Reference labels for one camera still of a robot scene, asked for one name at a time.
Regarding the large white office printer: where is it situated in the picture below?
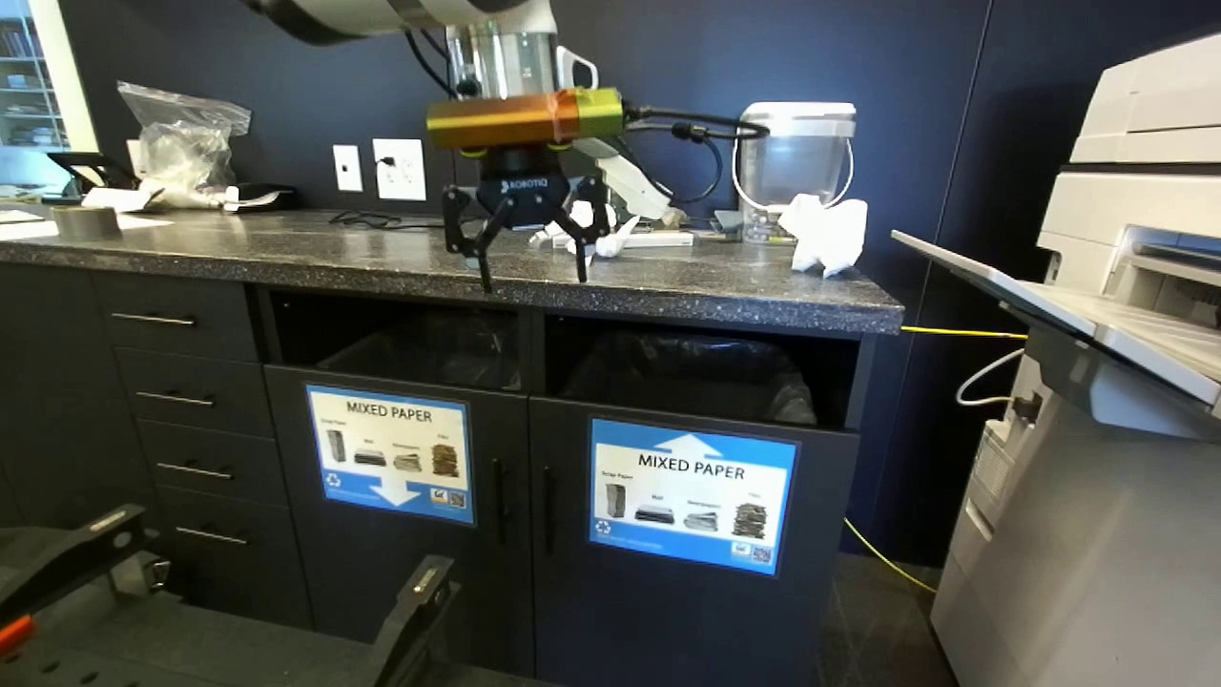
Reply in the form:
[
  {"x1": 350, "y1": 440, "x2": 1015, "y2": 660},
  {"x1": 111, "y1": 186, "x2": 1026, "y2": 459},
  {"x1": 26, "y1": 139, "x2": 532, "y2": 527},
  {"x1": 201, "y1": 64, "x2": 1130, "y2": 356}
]
[{"x1": 890, "y1": 32, "x2": 1221, "y2": 687}]

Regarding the mixed paper sign up arrow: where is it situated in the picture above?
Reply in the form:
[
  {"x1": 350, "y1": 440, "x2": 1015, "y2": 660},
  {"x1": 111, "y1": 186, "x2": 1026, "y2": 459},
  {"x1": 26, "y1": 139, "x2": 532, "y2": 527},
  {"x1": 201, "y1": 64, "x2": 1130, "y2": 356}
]
[{"x1": 583, "y1": 415, "x2": 803, "y2": 580}]

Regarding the mixed paper sign down arrow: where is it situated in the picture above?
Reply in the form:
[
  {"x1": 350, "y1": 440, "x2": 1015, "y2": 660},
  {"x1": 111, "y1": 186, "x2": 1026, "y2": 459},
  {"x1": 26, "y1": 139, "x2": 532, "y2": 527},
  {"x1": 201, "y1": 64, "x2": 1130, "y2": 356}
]
[{"x1": 303, "y1": 382, "x2": 481, "y2": 532}]

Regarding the black counter cabinet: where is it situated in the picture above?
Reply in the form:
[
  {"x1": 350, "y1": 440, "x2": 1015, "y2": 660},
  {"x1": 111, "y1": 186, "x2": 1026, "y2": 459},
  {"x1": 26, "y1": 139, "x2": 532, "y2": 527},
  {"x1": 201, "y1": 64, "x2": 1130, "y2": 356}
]
[{"x1": 0, "y1": 258, "x2": 893, "y2": 687}]

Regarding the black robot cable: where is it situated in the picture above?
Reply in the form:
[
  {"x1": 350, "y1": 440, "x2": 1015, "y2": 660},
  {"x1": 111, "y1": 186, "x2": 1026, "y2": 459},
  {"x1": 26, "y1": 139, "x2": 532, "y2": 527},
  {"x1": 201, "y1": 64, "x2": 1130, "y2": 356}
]
[{"x1": 402, "y1": 23, "x2": 775, "y2": 207}]

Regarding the white framed window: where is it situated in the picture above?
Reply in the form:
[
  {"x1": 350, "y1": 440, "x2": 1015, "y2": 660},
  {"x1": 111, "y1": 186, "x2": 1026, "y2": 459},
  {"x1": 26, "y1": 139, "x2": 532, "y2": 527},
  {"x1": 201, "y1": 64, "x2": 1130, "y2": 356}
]
[{"x1": 0, "y1": 0, "x2": 104, "y2": 202}]

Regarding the yellow cable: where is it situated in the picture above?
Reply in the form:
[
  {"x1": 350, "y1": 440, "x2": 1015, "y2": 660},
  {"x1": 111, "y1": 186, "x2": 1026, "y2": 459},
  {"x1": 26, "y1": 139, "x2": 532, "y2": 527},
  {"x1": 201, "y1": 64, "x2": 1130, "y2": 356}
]
[{"x1": 835, "y1": 319, "x2": 1029, "y2": 598}]

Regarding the black lined waste bin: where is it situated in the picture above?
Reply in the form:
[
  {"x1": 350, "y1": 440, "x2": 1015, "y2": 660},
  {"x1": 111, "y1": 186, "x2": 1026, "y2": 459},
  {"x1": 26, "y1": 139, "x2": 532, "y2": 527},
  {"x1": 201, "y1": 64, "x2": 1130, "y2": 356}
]
[
  {"x1": 271, "y1": 293, "x2": 526, "y2": 396},
  {"x1": 545, "y1": 318, "x2": 858, "y2": 433}
]

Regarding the silver drawer handle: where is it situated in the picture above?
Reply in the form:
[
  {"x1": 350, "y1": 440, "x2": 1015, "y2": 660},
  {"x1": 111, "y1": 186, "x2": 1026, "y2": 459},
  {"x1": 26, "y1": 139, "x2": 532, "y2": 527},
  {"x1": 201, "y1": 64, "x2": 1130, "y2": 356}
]
[
  {"x1": 154, "y1": 459, "x2": 236, "y2": 484},
  {"x1": 109, "y1": 308, "x2": 201, "y2": 332},
  {"x1": 132, "y1": 384, "x2": 223, "y2": 412},
  {"x1": 172, "y1": 523, "x2": 252, "y2": 552}
]

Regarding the white cable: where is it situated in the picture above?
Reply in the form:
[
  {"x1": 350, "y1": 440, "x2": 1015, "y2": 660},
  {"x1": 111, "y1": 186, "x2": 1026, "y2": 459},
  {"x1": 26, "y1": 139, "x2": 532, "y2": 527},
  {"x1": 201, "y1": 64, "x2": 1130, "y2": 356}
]
[{"x1": 949, "y1": 345, "x2": 1029, "y2": 412}]

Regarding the clear container white lid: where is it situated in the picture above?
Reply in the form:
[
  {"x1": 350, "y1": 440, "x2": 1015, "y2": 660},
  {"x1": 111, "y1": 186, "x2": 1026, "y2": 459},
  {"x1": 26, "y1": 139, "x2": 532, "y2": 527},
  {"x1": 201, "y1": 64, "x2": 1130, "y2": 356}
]
[{"x1": 724, "y1": 101, "x2": 864, "y2": 220}]

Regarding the white crumpled paper ball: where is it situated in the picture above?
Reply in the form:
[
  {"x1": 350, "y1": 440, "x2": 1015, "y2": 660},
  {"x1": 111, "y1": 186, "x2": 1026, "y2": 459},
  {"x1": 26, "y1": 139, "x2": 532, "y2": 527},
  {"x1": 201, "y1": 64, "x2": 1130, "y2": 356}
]
[
  {"x1": 775, "y1": 190, "x2": 876, "y2": 281},
  {"x1": 526, "y1": 207, "x2": 645, "y2": 262}
]

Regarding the black cabinet door handle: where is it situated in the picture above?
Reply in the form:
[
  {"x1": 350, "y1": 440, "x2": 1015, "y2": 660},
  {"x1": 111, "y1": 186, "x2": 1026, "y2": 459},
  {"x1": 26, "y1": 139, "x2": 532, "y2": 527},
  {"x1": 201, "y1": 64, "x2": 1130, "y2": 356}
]
[
  {"x1": 484, "y1": 454, "x2": 513, "y2": 548},
  {"x1": 537, "y1": 461, "x2": 563, "y2": 557}
]

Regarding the yellow orange wrist camera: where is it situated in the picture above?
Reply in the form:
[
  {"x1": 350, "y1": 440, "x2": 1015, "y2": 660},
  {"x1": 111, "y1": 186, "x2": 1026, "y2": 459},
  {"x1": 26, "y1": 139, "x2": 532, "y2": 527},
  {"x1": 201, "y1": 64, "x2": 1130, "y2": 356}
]
[{"x1": 423, "y1": 85, "x2": 630, "y2": 162}]

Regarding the blank white wall plate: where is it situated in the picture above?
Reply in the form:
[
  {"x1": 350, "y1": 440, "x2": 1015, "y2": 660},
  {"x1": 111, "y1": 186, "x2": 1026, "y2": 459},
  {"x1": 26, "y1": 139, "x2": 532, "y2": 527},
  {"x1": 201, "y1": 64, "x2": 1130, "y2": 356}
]
[{"x1": 327, "y1": 141, "x2": 368, "y2": 197}]

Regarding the black equipment frame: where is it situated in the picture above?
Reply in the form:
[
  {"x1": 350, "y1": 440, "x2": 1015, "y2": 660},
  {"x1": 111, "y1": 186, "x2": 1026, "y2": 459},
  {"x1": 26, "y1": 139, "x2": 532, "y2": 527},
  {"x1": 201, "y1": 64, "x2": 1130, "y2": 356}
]
[{"x1": 0, "y1": 499, "x2": 466, "y2": 687}]

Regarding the crumpled clear plastic bag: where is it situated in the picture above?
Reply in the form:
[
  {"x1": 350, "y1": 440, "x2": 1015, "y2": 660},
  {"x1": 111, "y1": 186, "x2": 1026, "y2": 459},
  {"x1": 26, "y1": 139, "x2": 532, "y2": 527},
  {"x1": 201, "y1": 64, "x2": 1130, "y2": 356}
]
[{"x1": 114, "y1": 79, "x2": 256, "y2": 215}]

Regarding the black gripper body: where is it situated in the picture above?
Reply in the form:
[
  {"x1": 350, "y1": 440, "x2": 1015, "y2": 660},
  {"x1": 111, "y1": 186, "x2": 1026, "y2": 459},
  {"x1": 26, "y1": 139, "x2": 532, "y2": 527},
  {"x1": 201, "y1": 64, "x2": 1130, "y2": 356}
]
[{"x1": 439, "y1": 144, "x2": 611, "y2": 241}]

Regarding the white power outlet plate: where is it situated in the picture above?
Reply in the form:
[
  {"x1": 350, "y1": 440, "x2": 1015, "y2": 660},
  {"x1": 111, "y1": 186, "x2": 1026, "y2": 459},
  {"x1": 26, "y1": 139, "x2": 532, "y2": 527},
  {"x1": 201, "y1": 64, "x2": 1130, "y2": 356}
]
[{"x1": 372, "y1": 135, "x2": 430, "y2": 207}]

